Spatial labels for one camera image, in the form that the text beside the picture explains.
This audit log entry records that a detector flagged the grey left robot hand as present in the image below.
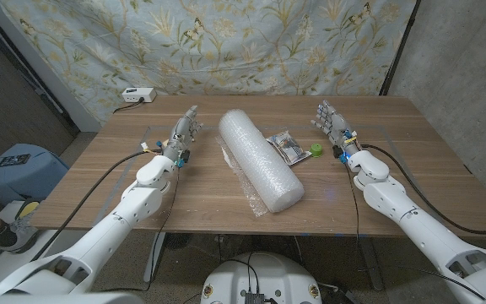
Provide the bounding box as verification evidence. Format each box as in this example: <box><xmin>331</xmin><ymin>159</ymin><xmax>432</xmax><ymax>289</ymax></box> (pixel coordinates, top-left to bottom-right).
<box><xmin>161</xmin><ymin>105</ymin><xmax>204</xmax><ymax>164</ymax></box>

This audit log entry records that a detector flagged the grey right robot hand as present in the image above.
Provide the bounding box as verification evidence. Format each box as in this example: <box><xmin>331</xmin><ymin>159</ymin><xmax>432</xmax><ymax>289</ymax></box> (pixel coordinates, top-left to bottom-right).
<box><xmin>310</xmin><ymin>100</ymin><xmax>362</xmax><ymax>159</ymax></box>

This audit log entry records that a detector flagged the bubble wrap roll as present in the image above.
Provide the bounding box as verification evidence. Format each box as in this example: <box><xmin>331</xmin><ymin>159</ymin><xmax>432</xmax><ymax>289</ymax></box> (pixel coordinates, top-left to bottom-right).
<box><xmin>215</xmin><ymin>108</ymin><xmax>306</xmax><ymax>218</ymax></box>

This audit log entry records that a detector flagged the clear plastic packet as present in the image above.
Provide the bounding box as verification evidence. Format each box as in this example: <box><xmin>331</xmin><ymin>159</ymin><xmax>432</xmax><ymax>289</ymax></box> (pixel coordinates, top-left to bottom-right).
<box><xmin>267</xmin><ymin>130</ymin><xmax>313</xmax><ymax>166</ymax></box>

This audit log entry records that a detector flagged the white power strip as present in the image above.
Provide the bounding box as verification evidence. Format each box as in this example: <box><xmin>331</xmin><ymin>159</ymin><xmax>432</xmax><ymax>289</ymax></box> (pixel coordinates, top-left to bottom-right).
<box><xmin>121</xmin><ymin>87</ymin><xmax>158</xmax><ymax>104</ymax></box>

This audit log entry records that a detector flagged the black round fan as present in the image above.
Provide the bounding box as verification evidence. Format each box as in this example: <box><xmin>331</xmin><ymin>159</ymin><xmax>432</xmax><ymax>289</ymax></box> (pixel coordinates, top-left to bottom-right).
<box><xmin>164</xmin><ymin>232</ymin><xmax>194</xmax><ymax>251</ymax></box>

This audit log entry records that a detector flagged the black backdrop pole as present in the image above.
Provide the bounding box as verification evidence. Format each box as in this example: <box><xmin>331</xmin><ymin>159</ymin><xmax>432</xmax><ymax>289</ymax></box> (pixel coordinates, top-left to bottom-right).
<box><xmin>379</xmin><ymin>0</ymin><xmax>421</xmax><ymax>97</ymax></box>

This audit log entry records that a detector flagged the floral backdrop cloth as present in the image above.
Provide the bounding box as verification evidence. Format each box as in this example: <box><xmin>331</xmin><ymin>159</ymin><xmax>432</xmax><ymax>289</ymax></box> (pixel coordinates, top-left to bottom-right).
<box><xmin>0</xmin><ymin>0</ymin><xmax>418</xmax><ymax>124</ymax></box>

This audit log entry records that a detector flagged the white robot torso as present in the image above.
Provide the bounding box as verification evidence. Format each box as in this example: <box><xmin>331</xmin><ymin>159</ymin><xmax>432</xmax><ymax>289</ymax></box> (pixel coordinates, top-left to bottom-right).
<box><xmin>200</xmin><ymin>252</ymin><xmax>323</xmax><ymax>304</ymax></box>

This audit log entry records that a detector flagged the yellow black-rimmed pad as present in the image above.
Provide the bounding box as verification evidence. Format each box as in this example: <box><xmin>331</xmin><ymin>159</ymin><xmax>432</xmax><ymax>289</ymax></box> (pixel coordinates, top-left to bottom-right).
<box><xmin>16</xmin><ymin>199</ymin><xmax>41</xmax><ymax>220</ymax></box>

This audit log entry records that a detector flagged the black torso device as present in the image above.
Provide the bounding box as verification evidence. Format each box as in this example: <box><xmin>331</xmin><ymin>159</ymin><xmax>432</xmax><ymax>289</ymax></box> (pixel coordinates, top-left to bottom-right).
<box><xmin>243</xmin><ymin>290</ymin><xmax>266</xmax><ymax>304</ymax></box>

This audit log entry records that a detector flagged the black power strip cable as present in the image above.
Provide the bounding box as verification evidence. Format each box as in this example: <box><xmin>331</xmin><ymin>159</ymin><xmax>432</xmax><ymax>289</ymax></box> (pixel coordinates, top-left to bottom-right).
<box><xmin>113</xmin><ymin>98</ymin><xmax>146</xmax><ymax>115</ymax></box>

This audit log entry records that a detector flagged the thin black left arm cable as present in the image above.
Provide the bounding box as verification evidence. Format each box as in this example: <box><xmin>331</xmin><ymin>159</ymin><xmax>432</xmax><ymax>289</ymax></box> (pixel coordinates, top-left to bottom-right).
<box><xmin>99</xmin><ymin>166</ymin><xmax>181</xmax><ymax>293</ymax></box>

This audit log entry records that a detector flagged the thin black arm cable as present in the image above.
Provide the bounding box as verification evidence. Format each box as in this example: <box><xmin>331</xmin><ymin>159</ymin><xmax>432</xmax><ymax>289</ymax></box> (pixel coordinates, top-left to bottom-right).
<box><xmin>343</xmin><ymin>162</ymin><xmax>486</xmax><ymax>301</ymax></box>
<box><xmin>99</xmin><ymin>166</ymin><xmax>181</xmax><ymax>293</ymax></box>

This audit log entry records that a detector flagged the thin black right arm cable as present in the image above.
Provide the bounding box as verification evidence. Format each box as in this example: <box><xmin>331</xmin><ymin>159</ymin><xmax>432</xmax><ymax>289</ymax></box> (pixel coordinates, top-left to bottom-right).
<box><xmin>343</xmin><ymin>162</ymin><xmax>486</xmax><ymax>301</ymax></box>

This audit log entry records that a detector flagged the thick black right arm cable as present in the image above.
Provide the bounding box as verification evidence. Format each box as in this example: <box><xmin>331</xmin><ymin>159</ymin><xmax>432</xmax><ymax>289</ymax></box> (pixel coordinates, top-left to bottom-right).
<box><xmin>359</xmin><ymin>143</ymin><xmax>486</xmax><ymax>238</ymax></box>

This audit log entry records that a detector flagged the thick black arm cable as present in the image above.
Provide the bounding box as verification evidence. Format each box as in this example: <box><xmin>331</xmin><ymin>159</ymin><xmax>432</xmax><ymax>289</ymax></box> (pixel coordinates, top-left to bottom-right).
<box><xmin>30</xmin><ymin>149</ymin><xmax>163</xmax><ymax>262</ymax></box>
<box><xmin>359</xmin><ymin>143</ymin><xmax>486</xmax><ymax>238</ymax></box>

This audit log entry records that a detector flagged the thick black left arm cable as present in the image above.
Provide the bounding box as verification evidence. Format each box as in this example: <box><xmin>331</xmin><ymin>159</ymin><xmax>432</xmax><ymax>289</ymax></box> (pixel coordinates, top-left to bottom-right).
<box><xmin>30</xmin><ymin>149</ymin><xmax>163</xmax><ymax>262</ymax></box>

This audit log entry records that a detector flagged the black torso cable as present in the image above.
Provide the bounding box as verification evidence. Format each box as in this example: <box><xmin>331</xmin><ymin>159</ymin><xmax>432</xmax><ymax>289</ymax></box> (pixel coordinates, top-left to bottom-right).
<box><xmin>224</xmin><ymin>252</ymin><xmax>262</xmax><ymax>293</ymax></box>

